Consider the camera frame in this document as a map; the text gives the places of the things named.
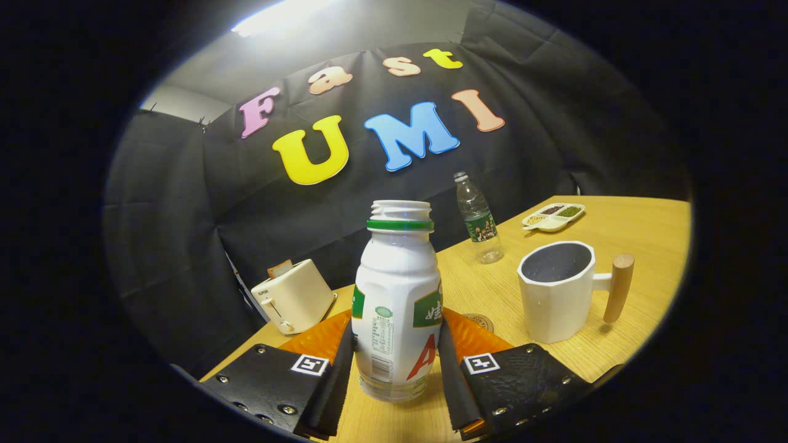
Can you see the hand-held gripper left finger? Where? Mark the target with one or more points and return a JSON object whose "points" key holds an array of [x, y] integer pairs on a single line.
{"points": [[335, 387]]}

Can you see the black backdrop cloth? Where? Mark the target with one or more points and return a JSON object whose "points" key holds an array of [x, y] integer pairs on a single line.
{"points": [[215, 197]]}

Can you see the white divided dish with beans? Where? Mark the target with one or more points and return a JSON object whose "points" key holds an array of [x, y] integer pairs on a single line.
{"points": [[554, 223]]}

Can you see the cream toaster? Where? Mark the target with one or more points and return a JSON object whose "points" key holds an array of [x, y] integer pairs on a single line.
{"points": [[295, 298]]}

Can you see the round cork coaster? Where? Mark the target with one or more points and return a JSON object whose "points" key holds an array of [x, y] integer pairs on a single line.
{"points": [[483, 321]]}

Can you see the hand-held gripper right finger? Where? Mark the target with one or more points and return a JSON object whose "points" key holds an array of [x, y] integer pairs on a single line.
{"points": [[455, 394]]}

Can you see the wooden table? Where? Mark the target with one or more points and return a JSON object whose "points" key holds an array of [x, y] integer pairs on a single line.
{"points": [[492, 289]]}

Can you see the clear plastic water bottle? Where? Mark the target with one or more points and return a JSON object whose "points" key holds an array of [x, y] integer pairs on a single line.
{"points": [[480, 227]]}

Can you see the toasted bread slice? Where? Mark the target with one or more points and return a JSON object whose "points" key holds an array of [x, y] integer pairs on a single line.
{"points": [[280, 269]]}

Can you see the white juice bottle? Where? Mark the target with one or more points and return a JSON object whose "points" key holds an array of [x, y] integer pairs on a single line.
{"points": [[394, 289]]}

